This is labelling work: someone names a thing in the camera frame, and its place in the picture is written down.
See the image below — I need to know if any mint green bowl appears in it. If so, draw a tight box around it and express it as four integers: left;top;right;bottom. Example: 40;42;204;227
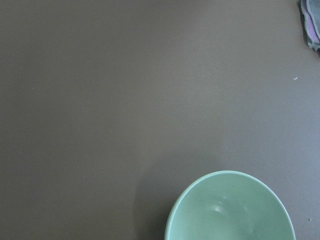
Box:
164;170;296;240

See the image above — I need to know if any grey folded cloth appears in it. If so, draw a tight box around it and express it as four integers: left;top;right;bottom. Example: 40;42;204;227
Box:
300;0;320;51

